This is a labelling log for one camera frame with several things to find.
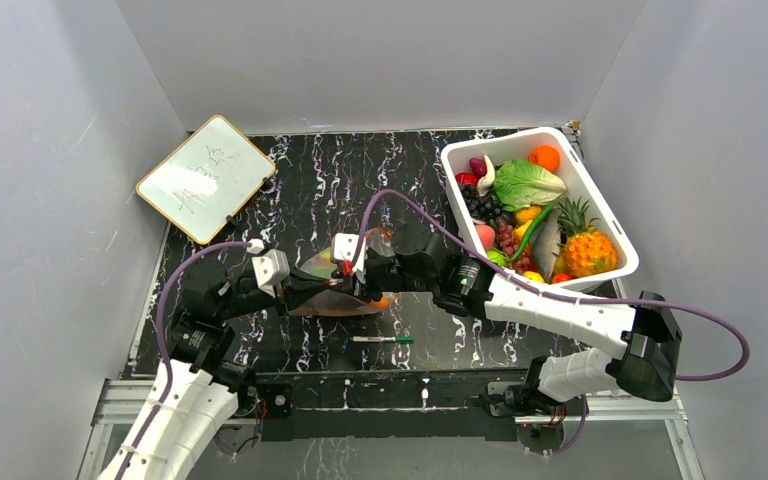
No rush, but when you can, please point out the clear zip bag orange zipper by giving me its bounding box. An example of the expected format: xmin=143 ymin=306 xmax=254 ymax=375
xmin=287 ymin=227 xmax=400 ymax=318

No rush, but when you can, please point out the green capped marker pen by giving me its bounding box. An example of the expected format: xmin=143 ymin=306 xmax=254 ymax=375
xmin=351 ymin=336 xmax=414 ymax=345

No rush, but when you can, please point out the green chili pepper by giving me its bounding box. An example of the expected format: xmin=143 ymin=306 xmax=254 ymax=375
xmin=510 ymin=202 xmax=557 ymax=262

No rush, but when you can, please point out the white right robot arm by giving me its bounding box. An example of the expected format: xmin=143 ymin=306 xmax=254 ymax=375
xmin=331 ymin=226 xmax=681 ymax=414

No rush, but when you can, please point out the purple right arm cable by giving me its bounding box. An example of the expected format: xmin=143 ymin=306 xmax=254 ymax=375
xmin=350 ymin=189 xmax=751 ymax=383

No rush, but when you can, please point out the small whiteboard yellow frame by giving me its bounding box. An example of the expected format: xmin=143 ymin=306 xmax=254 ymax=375
xmin=136 ymin=115 xmax=276 ymax=245

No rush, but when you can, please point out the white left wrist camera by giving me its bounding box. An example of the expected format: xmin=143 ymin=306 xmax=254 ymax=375
xmin=252 ymin=249 xmax=290 ymax=298

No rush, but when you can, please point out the green lettuce leaf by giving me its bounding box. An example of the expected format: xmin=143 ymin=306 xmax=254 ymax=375
xmin=493 ymin=159 xmax=567 ymax=210

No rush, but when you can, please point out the white plastic bin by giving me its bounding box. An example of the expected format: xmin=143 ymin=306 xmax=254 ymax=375
xmin=440 ymin=127 xmax=639 ymax=292

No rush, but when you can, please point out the purple onion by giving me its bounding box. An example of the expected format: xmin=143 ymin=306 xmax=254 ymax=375
xmin=469 ymin=157 xmax=488 ymax=179

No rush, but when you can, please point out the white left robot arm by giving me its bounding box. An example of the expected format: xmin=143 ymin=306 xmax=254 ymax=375
xmin=99 ymin=252 xmax=337 ymax=479

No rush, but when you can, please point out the dark grape bunch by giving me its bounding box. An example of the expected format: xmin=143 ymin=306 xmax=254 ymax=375
xmin=459 ymin=185 xmax=502 ymax=224

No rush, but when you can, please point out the orange fruit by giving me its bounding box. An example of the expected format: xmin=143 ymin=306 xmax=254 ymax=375
xmin=528 ymin=145 xmax=560 ymax=173

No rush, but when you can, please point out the pineapple toy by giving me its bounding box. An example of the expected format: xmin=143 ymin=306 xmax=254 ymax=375
xmin=558 ymin=198 xmax=619 ymax=278

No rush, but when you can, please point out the white garlic wedge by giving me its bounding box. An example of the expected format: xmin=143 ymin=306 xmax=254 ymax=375
xmin=477 ymin=155 xmax=496 ymax=196

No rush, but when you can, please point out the red apple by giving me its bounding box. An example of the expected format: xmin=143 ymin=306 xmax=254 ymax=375
xmin=455 ymin=172 xmax=478 ymax=187

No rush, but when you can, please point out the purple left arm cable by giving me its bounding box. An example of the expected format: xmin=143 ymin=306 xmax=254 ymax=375
xmin=112 ymin=241 xmax=256 ymax=480

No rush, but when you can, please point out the grey fish toy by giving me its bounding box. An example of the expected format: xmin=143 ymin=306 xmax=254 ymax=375
xmin=531 ymin=207 xmax=562 ymax=278

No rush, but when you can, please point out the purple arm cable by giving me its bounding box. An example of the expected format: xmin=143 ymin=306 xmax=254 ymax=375
xmin=112 ymin=241 xmax=256 ymax=480
xmin=350 ymin=189 xmax=751 ymax=383

